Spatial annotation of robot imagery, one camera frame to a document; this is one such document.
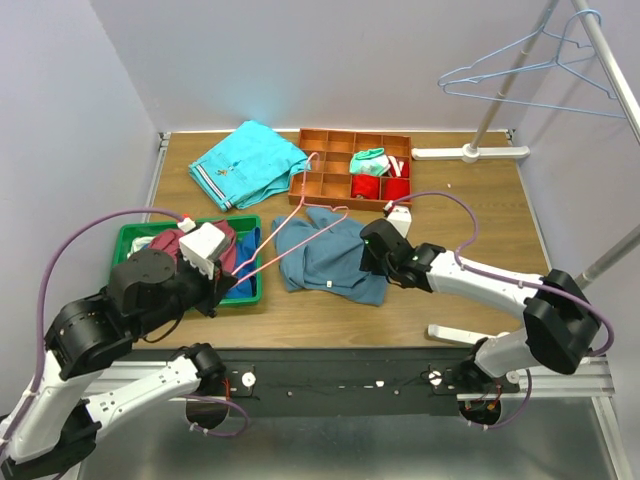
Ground red white striped sock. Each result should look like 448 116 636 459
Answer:
386 155 409 178

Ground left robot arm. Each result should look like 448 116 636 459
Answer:
1 250 237 479

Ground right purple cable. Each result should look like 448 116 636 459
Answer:
394 190 617 431

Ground mint green sock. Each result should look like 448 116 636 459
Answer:
349 147 390 177

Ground orange compartment tray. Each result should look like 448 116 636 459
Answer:
288 129 412 211

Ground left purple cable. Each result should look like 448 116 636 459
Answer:
0 207 251 446

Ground purple cable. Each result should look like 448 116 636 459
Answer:
0 207 251 446
394 190 617 431

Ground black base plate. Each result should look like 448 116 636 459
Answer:
219 347 519 418

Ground blue tank top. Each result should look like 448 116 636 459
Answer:
271 208 388 306

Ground maroon shirt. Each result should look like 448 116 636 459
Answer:
148 220 237 272

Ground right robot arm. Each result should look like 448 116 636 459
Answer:
360 219 602 392

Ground white cloth in bin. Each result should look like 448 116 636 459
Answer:
127 236 154 258

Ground red cloth in tray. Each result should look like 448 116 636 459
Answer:
381 177 411 201
351 174 380 200

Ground royal blue garment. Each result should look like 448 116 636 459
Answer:
224 227 261 300

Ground pink wire hanger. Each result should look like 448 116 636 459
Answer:
232 151 350 286

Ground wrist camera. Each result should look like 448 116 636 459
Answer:
179 222 228 280
384 201 412 238

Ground metal clothes rack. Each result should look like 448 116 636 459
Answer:
410 0 640 351

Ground green plastic bin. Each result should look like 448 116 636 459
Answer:
112 215 263 307

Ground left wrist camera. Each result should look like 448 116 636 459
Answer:
179 222 228 280

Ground turquoise folded shorts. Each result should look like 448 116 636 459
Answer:
188 120 308 212

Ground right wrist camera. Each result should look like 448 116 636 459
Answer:
384 201 412 238

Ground blue wire hanger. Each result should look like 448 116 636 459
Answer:
437 1 620 118
437 2 628 119

